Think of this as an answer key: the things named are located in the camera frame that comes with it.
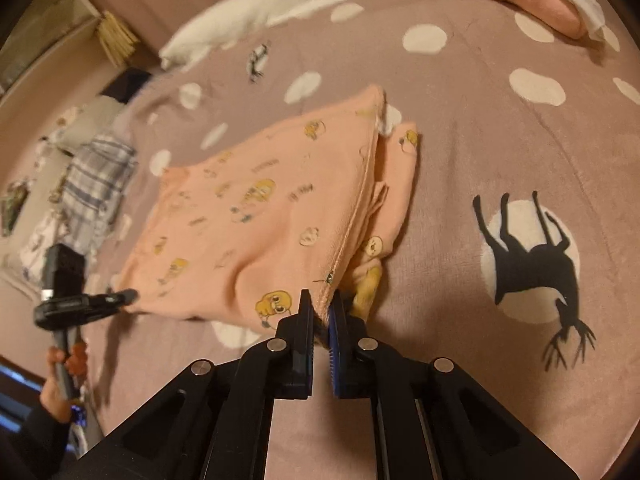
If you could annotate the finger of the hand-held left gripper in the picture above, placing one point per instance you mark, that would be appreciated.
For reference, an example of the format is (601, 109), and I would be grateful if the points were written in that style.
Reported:
(122, 299)

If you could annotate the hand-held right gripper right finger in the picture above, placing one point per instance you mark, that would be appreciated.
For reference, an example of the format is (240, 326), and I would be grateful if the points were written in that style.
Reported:
(336, 370)

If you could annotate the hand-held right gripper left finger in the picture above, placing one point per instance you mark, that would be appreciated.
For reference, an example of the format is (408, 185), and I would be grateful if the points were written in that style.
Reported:
(300, 360)

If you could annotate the peach cartoon print shirt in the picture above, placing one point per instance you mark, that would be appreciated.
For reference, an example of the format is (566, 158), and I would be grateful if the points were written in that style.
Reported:
(250, 220)

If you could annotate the person's left forearm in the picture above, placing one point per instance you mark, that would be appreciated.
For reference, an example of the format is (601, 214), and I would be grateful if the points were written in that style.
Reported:
(35, 440)

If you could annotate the person's left hand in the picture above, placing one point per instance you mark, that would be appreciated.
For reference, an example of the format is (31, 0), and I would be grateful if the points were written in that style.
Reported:
(52, 400)

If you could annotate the white patterned cloth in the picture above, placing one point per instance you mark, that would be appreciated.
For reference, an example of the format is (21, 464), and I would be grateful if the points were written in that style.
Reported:
(42, 245)

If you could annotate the plaid cloth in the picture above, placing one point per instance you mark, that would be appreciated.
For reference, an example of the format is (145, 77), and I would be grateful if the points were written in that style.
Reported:
(95, 180)

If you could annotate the grey pillow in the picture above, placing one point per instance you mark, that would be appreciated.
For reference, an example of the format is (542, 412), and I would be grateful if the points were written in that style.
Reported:
(92, 120)

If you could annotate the dark cloth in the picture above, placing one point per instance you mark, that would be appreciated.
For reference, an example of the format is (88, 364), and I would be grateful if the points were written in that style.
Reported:
(127, 85)

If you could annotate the white shelf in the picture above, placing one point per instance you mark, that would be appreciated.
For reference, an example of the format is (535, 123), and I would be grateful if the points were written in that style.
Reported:
(45, 45)

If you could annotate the straw tassel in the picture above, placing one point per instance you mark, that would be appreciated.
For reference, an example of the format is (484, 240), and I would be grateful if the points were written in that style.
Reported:
(117, 37)

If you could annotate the mauve polka-dot blanket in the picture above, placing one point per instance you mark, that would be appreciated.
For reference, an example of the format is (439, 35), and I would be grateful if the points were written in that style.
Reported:
(475, 135)

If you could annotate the white goose plush toy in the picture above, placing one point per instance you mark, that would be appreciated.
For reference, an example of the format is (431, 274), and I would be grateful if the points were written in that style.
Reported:
(240, 20)

